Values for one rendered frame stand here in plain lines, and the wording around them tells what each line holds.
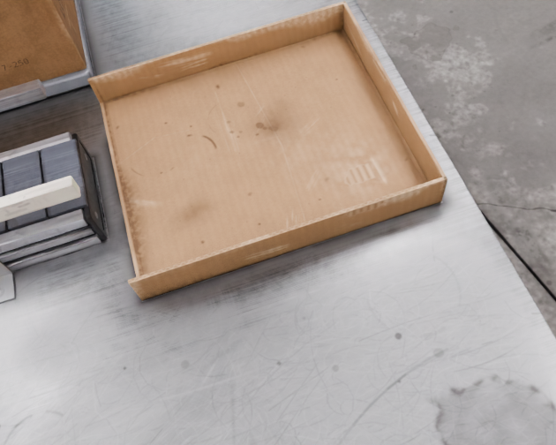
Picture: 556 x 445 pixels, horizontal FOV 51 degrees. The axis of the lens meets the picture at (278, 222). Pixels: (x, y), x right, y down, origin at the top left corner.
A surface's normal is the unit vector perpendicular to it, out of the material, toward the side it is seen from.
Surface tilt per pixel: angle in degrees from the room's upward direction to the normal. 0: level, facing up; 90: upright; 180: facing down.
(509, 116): 0
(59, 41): 90
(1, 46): 90
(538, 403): 0
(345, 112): 0
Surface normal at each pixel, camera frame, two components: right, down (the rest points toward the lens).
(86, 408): -0.10, -0.50
